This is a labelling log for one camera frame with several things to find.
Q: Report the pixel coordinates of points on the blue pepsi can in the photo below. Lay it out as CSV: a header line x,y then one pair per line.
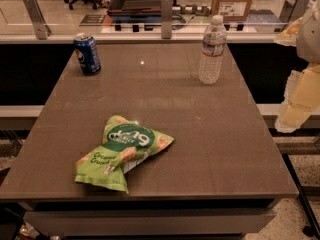
x,y
87,54

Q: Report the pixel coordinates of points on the metal railing post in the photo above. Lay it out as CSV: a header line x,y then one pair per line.
x,y
166,19
292,12
41,28

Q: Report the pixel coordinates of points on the grey table drawer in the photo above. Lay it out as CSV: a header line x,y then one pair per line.
x,y
150,222

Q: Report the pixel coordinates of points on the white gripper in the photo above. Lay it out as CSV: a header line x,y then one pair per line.
x,y
310,37

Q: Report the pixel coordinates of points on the clear plastic water bottle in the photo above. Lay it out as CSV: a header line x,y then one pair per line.
x,y
212,52

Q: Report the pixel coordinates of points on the middle metal railing post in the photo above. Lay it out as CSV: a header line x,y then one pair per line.
x,y
166,19

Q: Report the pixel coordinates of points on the right metal railing post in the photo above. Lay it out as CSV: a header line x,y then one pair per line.
x,y
292,12

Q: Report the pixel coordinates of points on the brown cardboard box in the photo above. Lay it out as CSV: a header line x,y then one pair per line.
x,y
231,10

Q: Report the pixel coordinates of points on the left metal railing post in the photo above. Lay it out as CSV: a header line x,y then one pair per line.
x,y
41,28

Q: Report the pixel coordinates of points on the green rice chip bag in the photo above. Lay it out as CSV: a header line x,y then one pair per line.
x,y
125,144

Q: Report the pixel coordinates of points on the blue orange cart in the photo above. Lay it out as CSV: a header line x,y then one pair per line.
x,y
135,11

